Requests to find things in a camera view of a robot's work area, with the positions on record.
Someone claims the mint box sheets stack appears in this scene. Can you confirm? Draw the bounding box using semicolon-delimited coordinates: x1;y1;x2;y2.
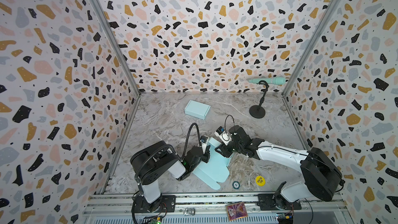
193;138;232;190

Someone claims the mint paper box sheet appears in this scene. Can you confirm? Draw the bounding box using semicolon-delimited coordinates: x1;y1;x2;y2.
184;100;210;120

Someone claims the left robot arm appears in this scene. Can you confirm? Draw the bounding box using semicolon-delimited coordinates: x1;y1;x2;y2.
130;135;210;204

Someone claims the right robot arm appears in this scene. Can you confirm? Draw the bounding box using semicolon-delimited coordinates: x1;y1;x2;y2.
215;125;345;209

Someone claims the dark round tape roll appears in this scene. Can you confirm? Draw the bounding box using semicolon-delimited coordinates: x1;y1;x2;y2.
232;181;240;189

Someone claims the yellow round sticker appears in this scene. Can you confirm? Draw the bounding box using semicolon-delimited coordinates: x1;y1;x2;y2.
256;176;265;187

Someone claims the black round-base stand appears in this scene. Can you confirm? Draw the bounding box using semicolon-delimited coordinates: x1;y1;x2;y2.
249;80;269;119

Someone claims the purple snack packet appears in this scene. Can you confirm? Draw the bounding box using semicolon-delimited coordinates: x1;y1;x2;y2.
226;202;248;222

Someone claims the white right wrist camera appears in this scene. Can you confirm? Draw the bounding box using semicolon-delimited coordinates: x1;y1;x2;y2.
215;127;232;145

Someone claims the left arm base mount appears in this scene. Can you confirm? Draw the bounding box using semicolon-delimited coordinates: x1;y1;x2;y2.
131;195;176;214

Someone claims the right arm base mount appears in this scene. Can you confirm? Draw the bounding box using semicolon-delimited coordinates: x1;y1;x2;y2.
257;181;302;211

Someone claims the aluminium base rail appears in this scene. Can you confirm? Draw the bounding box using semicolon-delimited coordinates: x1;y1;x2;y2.
81;192;353;224

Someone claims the aluminium corner post right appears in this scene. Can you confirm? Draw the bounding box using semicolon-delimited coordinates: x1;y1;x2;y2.
282;0;341;97

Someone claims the aluminium corner post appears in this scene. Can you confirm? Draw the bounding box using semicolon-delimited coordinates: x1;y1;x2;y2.
282;0;341;97
89;0;141;97

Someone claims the aluminium corner post left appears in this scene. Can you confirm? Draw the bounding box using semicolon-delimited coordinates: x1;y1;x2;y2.
89;0;141;97

